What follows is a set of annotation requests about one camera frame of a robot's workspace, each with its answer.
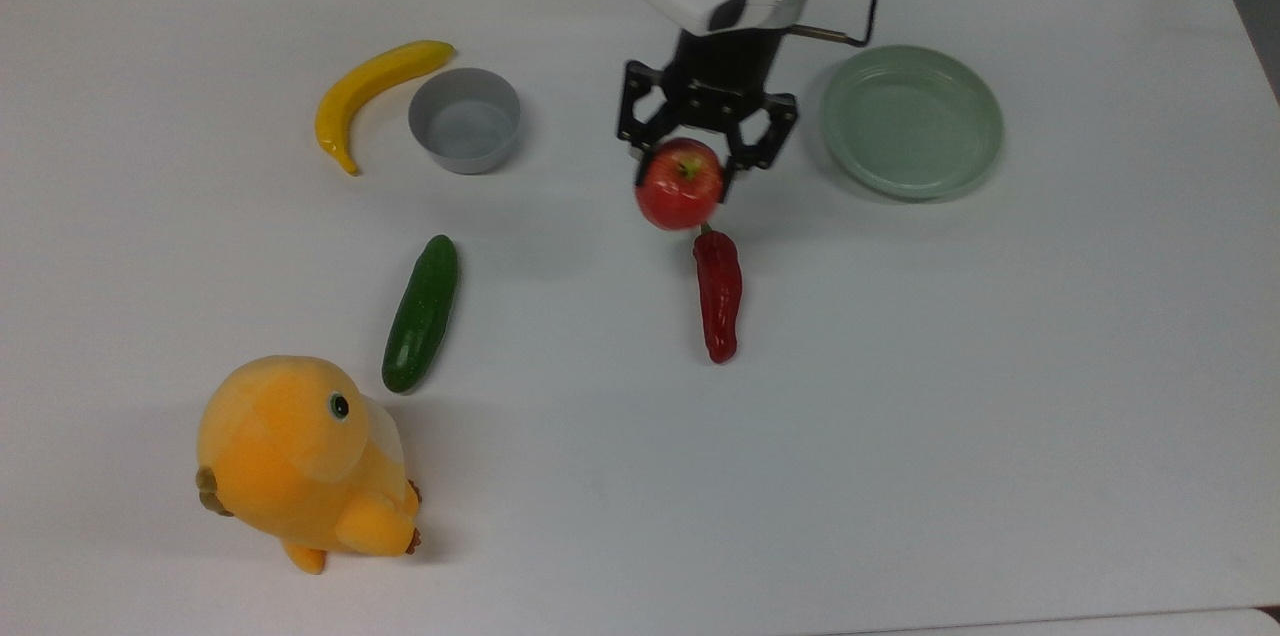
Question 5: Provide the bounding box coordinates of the yellow banana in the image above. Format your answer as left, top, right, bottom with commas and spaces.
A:
314, 39, 458, 176

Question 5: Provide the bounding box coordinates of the red chili pepper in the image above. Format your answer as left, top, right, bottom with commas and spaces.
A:
692, 225, 744, 365

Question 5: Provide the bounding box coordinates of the pale green plate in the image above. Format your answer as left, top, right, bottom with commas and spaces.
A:
820, 44, 1005, 201

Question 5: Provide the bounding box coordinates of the green cucumber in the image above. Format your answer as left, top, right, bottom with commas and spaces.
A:
381, 234, 460, 395

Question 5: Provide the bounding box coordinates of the orange plush toy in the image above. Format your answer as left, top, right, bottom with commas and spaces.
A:
194, 354, 424, 576

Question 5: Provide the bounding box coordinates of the red apple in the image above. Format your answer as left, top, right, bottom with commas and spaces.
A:
634, 137, 726, 233

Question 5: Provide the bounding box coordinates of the grey bowl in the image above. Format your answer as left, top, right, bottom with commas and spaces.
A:
407, 67, 523, 176

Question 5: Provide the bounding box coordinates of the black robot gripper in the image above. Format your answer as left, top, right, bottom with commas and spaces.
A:
614, 24, 800, 205

